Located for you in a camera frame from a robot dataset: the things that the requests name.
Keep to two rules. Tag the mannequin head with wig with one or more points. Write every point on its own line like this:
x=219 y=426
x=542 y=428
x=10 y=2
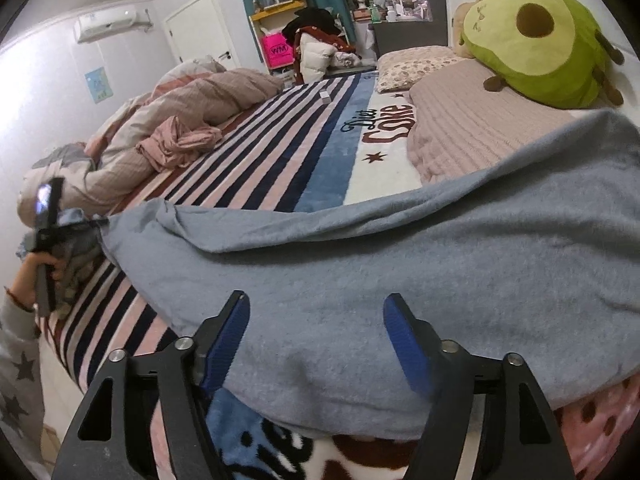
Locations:
x=359 y=0

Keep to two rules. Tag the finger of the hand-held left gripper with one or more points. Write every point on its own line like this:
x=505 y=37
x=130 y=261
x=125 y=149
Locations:
x=80 y=226

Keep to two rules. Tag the crumpled pink garment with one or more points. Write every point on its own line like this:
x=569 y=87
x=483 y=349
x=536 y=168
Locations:
x=175 y=145

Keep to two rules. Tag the yellow shelf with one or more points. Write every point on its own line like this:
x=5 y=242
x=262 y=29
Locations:
x=260 y=17

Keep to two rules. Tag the small blue wall poster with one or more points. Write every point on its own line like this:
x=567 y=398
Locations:
x=97 y=85

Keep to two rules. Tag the heap of jackets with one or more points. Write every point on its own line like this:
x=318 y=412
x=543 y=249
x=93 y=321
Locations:
x=317 y=50

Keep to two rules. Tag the floral pillow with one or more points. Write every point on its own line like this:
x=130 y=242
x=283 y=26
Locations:
x=415 y=65

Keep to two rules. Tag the person's left hand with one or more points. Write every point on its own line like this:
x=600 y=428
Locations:
x=25 y=280

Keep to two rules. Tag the dark desk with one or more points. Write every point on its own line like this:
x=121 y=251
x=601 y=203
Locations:
x=405 y=35

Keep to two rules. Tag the green avocado plush toy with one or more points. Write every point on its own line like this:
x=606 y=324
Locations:
x=550 y=60

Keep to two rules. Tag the grey-blue pants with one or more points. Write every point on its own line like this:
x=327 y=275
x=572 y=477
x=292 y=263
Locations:
x=375 y=260

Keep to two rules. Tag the brown plush toy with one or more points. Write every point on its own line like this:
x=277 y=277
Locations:
x=462 y=20

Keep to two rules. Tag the pink shopping bag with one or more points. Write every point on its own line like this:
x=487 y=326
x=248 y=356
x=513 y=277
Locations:
x=278 y=51

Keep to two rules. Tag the pink knit pillow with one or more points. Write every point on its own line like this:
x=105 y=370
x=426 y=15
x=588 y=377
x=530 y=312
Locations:
x=465 y=120

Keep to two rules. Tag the pink striped duvet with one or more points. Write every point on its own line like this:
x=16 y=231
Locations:
x=210 y=95

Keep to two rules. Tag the white door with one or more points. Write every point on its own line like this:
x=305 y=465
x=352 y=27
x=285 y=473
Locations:
x=200 y=30

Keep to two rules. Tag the white air conditioner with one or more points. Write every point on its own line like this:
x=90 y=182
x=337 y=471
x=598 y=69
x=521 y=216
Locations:
x=110 y=22

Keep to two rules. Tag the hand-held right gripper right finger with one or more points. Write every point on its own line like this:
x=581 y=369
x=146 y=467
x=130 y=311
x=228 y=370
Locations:
x=407 y=345

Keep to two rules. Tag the pink polka-dot bed sheet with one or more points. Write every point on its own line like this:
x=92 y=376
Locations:
x=605 y=420

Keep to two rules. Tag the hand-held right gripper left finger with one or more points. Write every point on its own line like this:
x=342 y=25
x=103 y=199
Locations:
x=232 y=340

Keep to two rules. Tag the striped printed blanket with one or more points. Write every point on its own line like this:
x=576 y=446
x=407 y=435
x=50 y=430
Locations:
x=280 y=160

